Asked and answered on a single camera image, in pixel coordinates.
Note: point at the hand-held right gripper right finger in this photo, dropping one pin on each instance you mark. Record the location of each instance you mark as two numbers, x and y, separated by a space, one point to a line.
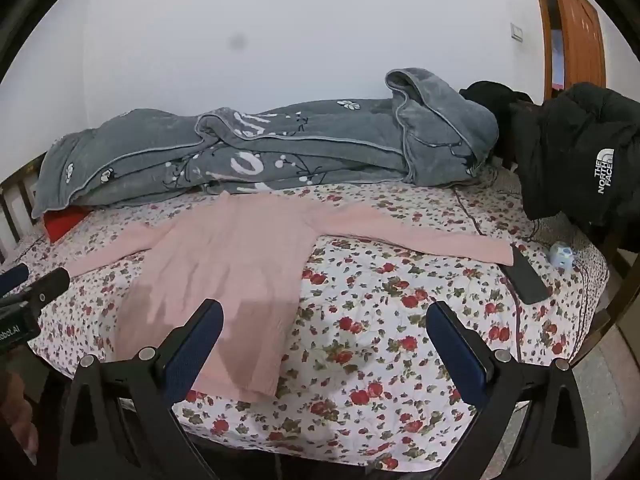
455 350

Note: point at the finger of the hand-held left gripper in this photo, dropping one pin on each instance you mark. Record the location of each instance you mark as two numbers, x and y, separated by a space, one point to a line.
47 286
15 278

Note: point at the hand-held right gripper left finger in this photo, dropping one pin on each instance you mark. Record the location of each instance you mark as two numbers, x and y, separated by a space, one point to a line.
200 340

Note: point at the pink knit sweater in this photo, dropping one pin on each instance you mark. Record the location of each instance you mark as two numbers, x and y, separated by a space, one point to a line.
240 260

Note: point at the person's left hand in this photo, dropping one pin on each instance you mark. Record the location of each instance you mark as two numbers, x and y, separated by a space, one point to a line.
17 415

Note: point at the red cloth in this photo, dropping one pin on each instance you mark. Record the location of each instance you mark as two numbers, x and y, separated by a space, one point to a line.
65 222

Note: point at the floral bed sheet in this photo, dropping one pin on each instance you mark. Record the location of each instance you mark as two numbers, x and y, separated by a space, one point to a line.
380 320

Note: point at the wooden bed headboard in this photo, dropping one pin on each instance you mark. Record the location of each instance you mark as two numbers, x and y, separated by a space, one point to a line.
10 195

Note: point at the black phone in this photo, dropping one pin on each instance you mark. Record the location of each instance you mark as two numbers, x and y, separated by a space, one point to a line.
525 280

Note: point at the small white blue toy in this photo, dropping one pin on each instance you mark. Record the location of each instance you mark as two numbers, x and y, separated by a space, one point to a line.
560 254

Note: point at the wooden bed footboard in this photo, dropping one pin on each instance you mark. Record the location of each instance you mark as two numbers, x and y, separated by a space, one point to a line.
620 265

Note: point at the grey floral blanket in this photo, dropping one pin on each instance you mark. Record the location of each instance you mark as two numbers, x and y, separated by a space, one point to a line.
300 150

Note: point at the black puffer jacket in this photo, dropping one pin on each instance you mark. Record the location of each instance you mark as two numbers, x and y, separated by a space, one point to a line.
565 160

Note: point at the black cloth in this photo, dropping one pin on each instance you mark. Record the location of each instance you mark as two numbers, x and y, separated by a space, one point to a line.
490 95

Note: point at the wooden door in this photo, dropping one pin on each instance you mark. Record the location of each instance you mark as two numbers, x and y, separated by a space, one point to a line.
580 35

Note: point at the white wall switch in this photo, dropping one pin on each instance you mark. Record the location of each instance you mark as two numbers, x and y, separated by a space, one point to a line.
517 31

